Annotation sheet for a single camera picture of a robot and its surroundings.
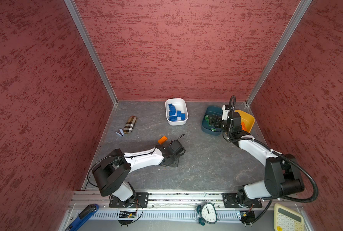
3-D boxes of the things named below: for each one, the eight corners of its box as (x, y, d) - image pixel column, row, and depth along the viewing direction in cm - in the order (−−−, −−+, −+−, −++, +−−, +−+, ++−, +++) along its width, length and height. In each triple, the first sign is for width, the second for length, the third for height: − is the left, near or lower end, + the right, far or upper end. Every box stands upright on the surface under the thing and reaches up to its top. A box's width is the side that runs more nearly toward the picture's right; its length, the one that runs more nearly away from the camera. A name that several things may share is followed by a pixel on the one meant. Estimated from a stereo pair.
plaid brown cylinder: (124, 133, 103) (122, 130, 100) (131, 118, 112) (129, 115, 109) (131, 134, 103) (130, 131, 100) (137, 119, 112) (136, 116, 109)
